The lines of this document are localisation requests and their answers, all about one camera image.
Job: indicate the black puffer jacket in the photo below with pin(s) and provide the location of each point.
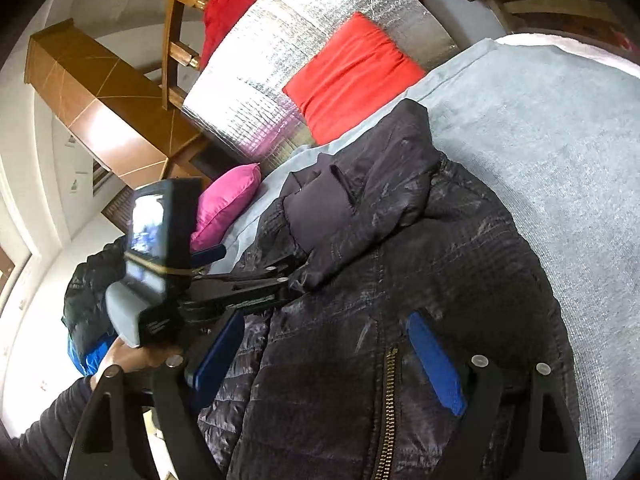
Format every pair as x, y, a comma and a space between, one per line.
328, 386

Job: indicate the magenta pillow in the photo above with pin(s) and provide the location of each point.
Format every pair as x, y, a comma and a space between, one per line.
222, 203

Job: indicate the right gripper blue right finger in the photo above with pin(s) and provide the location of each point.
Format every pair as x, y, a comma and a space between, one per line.
541, 441

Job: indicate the blue garment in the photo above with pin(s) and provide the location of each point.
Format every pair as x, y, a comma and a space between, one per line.
89, 364

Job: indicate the brown wooden wardrobe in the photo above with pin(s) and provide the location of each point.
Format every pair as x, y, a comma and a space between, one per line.
100, 123

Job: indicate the grey bed blanket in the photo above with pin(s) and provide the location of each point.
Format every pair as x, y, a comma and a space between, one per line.
556, 137

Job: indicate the left forearm black sleeve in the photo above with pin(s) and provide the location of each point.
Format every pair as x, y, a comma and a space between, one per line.
41, 452

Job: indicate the wooden bed headboard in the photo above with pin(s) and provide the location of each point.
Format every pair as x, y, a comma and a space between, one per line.
176, 53

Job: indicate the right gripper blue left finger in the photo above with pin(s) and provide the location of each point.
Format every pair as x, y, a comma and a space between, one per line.
111, 442

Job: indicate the person's left hand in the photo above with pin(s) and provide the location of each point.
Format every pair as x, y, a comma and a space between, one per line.
133, 359

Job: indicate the dark green puffer jacket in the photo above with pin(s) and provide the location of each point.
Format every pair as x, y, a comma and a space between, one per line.
84, 311

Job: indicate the red pillow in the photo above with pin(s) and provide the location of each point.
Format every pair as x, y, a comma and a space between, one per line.
357, 71

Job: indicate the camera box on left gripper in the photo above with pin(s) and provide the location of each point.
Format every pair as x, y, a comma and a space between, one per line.
160, 239

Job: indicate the silver foil insulation mat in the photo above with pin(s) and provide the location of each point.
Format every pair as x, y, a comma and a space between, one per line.
238, 101

